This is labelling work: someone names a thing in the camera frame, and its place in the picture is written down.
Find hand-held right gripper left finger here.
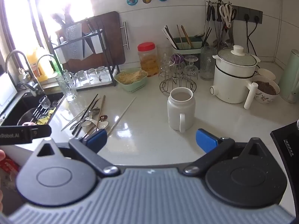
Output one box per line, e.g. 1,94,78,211
36,128,119,177

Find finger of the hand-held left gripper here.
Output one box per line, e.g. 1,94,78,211
30,124,52,139

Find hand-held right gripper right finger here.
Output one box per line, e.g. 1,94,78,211
182,128,264,176

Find white chopstick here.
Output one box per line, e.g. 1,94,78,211
107,97,136,136
61,108,94,132
162,27,176,48

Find white ceramic jar with handle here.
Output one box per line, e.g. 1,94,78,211
167,87,196,132

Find bunch of hanging metal utensils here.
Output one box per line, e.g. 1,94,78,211
212,26,234,49

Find yellow cloth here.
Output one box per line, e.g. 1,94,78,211
36,107,58,125

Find black sink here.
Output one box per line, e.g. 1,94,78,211
0,91,66,126

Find small stemmed glass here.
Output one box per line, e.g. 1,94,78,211
38,96,50,109

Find red patterned cloth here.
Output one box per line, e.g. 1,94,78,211
0,159,20,175

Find patterned glass mug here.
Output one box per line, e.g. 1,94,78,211
55,70,78,102

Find white tray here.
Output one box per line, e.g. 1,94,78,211
73,66,117,91

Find white electric cooker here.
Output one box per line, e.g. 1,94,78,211
210,45,261,110

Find green plastic basket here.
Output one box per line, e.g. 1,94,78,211
115,68,149,93

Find small clear glass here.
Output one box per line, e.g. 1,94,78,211
86,68,97,84
76,70,87,87
96,66,108,83

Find green bottle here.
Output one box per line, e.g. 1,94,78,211
49,58,61,74

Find orange detergent bottle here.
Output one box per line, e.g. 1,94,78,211
26,47,53,78

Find floral ceramic bowl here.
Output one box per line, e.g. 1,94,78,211
252,75,280,104

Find pale yellow shredded food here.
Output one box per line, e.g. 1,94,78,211
117,69,146,84

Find cut glass goblet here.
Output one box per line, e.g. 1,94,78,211
159,54,173,80
184,55,199,80

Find chrome curved faucet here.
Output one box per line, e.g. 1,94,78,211
35,54,63,75

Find clear glass pitcher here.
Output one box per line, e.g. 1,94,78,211
200,46,218,80

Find brown food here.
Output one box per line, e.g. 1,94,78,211
254,80,278,95

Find black induction cooktop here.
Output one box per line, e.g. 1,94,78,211
270,119,299,175

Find grey tall faucet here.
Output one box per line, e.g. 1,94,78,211
5,50,45,94

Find glass with purple lid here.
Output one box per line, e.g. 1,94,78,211
171,53,185,75

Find speckled pot lid white knob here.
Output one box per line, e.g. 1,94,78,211
218,45,257,66

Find black dish rack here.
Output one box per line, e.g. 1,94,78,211
50,22,121,88

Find plain white bowl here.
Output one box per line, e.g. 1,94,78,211
257,68,276,81

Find green utensil holder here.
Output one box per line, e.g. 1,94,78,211
172,35,203,55

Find plastic jar with red lid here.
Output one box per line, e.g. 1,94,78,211
137,42,156,77

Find grey textured board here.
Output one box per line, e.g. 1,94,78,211
65,22,84,61

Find white cutting board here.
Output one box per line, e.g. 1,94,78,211
83,29,104,56

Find tall clear glass tumbler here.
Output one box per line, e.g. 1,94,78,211
156,43,172,61

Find wooden cutting board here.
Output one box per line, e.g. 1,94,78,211
62,11,130,68

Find light green kettle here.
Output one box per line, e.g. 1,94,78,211
278,49,299,104

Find white kitchen scissors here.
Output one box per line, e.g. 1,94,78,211
219,3,237,28

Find black power strip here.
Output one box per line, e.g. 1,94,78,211
231,5,263,24

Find metal hook stand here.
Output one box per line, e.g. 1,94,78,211
207,0,233,7

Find wire glass rack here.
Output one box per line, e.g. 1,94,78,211
159,54,198,96

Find black power cable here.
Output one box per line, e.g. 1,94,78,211
243,14,251,48
248,16,261,54

